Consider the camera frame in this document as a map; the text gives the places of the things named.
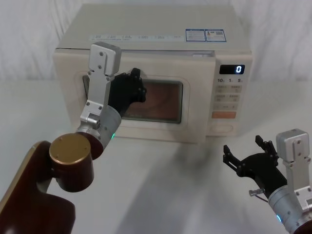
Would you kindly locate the cream oven door with window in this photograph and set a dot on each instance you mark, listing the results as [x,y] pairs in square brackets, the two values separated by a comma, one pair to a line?
[195,102]

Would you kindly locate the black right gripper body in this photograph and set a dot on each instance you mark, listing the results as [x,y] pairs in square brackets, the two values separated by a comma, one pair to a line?
[264,170]

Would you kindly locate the cream microwave oven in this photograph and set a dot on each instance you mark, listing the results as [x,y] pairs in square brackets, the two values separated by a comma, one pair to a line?
[146,22]

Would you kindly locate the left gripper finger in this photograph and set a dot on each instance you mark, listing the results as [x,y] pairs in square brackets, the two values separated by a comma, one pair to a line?
[136,74]
[142,91]

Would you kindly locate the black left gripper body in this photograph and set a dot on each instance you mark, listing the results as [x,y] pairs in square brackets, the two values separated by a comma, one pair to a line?
[122,92]

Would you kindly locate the oven control panel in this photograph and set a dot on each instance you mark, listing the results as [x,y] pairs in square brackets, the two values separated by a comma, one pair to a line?
[228,97]

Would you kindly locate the white curtain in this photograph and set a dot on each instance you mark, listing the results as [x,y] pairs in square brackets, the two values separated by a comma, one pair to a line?
[26,36]

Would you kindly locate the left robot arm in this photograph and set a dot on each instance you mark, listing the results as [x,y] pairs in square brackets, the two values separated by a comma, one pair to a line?
[70,151]

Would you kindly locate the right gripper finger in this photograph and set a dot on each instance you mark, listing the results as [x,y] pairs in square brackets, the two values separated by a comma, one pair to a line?
[268,148]
[234,162]

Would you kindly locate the white table cloth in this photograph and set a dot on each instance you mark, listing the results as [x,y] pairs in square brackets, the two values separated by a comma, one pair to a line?
[156,185]

